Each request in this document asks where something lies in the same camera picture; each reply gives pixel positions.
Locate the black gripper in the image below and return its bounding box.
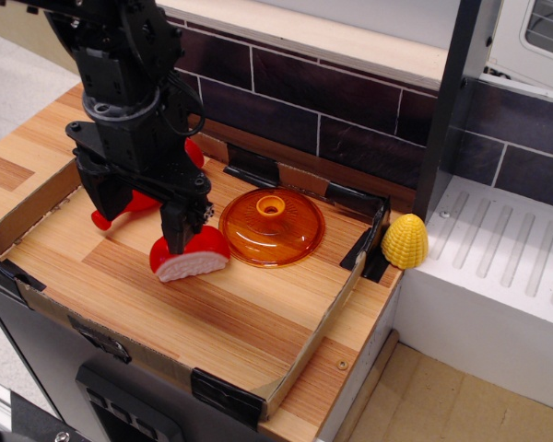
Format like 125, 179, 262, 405
65, 120, 212, 254

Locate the red hot sauce bottle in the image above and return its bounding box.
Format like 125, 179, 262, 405
91, 138, 205, 231

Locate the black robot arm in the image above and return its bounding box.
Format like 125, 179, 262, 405
25, 1, 213, 254

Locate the cardboard fence with black tape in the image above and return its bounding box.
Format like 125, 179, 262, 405
0, 134, 380, 418

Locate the red and white sushi toy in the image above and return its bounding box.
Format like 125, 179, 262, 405
149, 226, 230, 283

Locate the orange transparent pot lid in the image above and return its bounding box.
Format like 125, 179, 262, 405
219, 188, 325, 267

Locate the yellow corn toy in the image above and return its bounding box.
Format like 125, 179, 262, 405
381, 214, 429, 270

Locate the white ridged sink drainboard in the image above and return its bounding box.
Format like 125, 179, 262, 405
394, 178, 553, 408

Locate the white appliance with vent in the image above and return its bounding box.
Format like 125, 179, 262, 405
487, 0, 553, 90

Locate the black vertical post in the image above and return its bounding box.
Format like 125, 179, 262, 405
412, 0, 502, 221

